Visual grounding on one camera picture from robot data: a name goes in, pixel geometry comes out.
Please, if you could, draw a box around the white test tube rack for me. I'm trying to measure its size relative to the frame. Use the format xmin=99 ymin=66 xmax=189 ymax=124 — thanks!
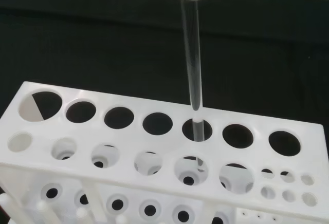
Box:
xmin=0 ymin=81 xmax=329 ymax=224

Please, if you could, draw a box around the black bench cloth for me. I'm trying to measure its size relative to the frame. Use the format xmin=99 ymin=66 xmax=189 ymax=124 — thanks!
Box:
xmin=0 ymin=0 xmax=329 ymax=165

